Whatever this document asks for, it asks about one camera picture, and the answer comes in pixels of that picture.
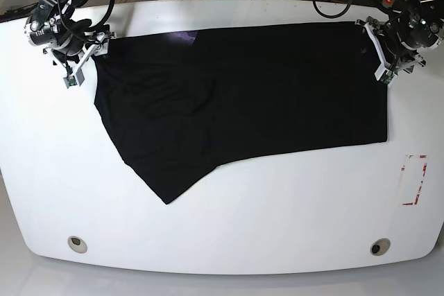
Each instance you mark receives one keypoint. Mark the right table grommet hole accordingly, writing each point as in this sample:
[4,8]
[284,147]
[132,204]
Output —
[380,247]

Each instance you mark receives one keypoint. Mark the red tape rectangle marker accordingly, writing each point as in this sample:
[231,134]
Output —
[412,178]

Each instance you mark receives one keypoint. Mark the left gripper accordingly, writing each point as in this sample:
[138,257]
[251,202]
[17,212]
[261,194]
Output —
[417,25]

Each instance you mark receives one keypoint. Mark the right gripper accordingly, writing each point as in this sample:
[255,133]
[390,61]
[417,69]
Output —
[51,26]

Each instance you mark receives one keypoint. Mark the black printed T-shirt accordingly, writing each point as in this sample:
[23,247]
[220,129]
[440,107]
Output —
[178,105]

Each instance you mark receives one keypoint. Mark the table grommet hole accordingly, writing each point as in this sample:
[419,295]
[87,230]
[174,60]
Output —
[77,244]
[380,247]

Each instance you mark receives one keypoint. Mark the left table grommet hole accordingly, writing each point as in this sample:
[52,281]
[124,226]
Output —
[77,244]

